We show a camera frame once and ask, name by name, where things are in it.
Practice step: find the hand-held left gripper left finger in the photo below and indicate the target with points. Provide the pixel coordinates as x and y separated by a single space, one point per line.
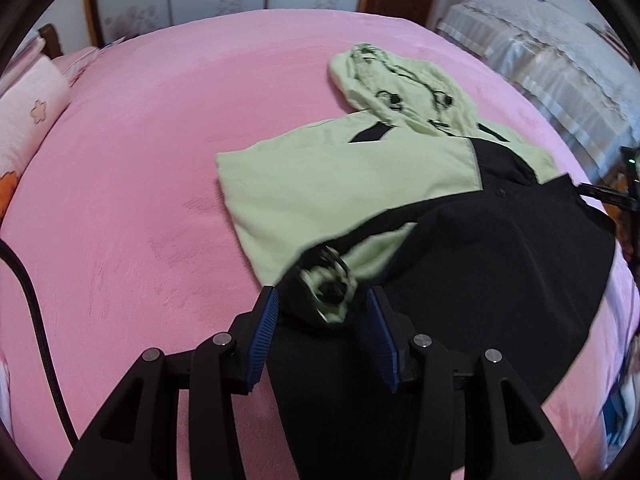
262 340

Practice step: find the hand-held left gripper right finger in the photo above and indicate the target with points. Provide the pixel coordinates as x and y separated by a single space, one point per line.
382 335

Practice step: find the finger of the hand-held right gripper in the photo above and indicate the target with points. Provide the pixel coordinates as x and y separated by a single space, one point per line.
602 194

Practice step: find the green and black hooded jacket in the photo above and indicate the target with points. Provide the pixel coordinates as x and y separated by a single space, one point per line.
300 175

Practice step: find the white lace-covered furniture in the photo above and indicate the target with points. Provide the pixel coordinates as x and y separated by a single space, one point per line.
540 60

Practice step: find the pink bed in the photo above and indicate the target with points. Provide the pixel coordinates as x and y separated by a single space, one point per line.
150 160

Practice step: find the pink flower pillow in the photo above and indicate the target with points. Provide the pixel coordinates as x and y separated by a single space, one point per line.
30 110

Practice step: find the pink ruffled pillow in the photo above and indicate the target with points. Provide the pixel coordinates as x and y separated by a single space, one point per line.
75 62

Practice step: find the dark wooden headboard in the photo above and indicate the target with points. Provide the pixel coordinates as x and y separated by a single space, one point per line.
50 40

